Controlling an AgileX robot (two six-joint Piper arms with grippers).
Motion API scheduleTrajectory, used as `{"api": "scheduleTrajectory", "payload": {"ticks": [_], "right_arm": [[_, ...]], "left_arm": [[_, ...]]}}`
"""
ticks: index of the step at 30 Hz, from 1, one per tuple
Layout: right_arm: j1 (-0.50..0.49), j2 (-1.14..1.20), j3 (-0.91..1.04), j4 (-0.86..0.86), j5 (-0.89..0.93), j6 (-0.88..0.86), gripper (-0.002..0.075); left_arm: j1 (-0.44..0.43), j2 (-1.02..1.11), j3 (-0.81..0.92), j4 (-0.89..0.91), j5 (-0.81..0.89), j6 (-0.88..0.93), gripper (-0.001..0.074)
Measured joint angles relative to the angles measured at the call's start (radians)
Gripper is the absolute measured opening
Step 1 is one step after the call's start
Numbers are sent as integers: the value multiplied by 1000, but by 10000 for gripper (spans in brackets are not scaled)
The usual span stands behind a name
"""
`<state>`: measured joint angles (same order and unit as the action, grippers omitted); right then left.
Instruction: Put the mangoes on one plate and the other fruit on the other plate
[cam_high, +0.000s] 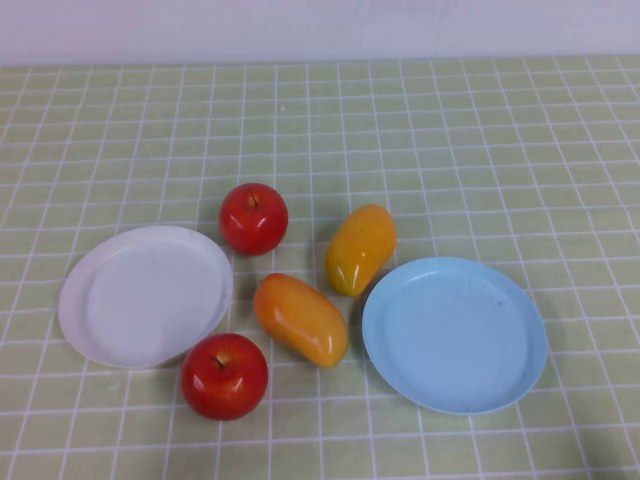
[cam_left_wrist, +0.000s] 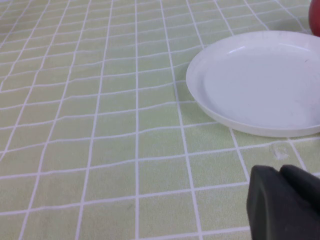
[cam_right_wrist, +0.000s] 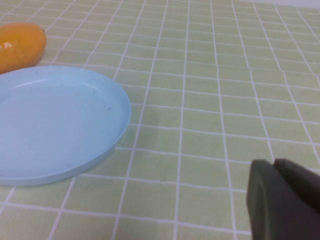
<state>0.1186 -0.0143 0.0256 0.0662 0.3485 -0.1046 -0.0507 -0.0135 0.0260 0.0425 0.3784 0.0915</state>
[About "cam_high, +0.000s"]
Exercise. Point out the green checkered tablecloth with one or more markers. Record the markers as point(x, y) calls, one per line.
point(450, 150)

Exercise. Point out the red apple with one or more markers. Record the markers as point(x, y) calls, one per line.
point(253, 222)
point(225, 385)

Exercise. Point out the yellow orange mango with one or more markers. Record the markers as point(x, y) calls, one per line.
point(360, 245)
point(300, 320)

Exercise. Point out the white round plate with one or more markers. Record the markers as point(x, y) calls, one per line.
point(145, 300)

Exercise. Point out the light blue round plate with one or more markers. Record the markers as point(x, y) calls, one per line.
point(455, 340)

